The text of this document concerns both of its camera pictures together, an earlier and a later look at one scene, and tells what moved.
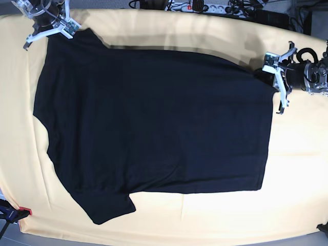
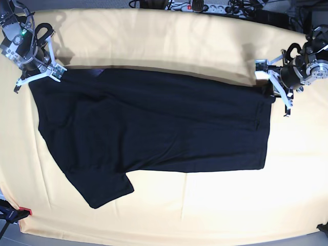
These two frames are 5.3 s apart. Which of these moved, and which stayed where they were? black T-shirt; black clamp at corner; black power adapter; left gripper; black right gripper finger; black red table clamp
Moved: black T-shirt; black right gripper finger; left gripper
Stayed: black red table clamp; black clamp at corner; black power adapter
